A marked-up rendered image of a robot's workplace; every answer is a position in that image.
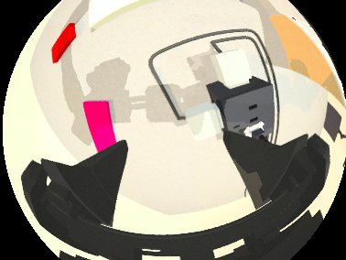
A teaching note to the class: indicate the pink flat rectangular slab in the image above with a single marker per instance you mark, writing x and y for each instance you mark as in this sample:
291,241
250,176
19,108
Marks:
99,122

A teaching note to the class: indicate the red rectangular block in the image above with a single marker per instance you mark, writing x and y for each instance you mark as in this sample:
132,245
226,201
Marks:
67,36

